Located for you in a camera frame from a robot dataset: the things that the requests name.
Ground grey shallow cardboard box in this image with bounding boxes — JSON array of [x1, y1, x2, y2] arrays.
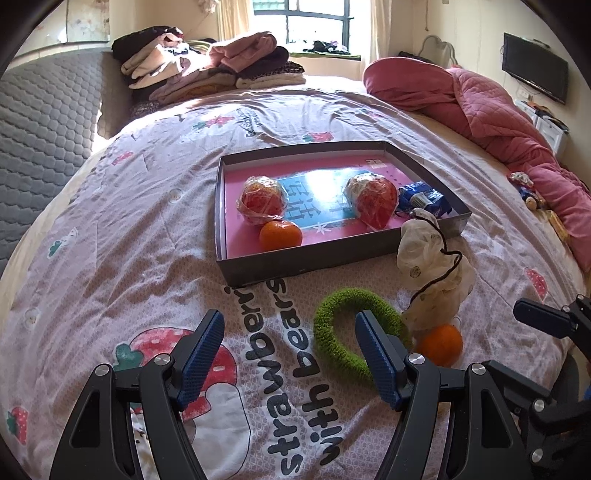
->
[[215, 141, 472, 288]]

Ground small wrapped candy toy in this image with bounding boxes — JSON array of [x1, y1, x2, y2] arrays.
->
[[508, 172, 546, 210]]

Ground heart-shaped wire frame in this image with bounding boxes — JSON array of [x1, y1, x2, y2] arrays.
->
[[422, 34, 458, 65]]

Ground red toy egg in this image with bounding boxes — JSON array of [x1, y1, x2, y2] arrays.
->
[[238, 176, 288, 227], [344, 173, 399, 229]]

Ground black television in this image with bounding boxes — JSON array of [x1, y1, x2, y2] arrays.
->
[[502, 32, 568, 105]]

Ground dark framed window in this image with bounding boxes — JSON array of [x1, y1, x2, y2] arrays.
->
[[253, 0, 354, 56]]

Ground cream curtain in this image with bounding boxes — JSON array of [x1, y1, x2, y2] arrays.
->
[[217, 0, 254, 42], [369, 0, 393, 63]]

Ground orange tangerine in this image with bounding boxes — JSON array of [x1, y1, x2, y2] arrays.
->
[[418, 324, 463, 367], [259, 220, 303, 252]]

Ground blue snack packet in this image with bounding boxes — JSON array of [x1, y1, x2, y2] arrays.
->
[[397, 181, 452, 217]]

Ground green fuzzy scrunchie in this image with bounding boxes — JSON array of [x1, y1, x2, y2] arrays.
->
[[314, 287, 414, 386]]

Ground grey quilted headboard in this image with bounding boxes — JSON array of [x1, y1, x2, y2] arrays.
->
[[0, 48, 134, 278]]

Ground white drawer cabinet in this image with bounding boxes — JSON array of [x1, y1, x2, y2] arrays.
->
[[515, 99, 568, 153]]

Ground beige bed sheet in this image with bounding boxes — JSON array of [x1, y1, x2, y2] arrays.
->
[[416, 111, 591, 278]]

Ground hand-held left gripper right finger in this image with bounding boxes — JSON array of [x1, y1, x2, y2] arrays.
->
[[355, 309, 532, 480]]

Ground painted wall panel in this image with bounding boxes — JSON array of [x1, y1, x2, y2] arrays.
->
[[65, 0, 112, 44]]

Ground dark clothes on windowsill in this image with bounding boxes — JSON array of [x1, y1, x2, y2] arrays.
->
[[300, 41, 347, 54]]

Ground pink quilted blanket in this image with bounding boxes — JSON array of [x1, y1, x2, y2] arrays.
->
[[362, 58, 591, 273]]

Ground white drawstring cloth bag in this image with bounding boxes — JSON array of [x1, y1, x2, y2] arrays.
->
[[396, 208, 476, 330]]

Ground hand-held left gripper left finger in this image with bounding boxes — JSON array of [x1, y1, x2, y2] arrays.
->
[[48, 309, 226, 480]]

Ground pile of folded clothes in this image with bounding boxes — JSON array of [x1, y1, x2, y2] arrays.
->
[[112, 26, 306, 104]]

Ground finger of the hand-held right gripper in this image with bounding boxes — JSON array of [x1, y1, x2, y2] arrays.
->
[[513, 295, 591, 341], [485, 360, 580, 472]]

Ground strawberry printed bed cover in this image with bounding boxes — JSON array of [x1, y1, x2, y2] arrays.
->
[[0, 83, 583, 480]]

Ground yellow snack packet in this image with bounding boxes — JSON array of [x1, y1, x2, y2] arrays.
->
[[545, 210, 571, 243]]

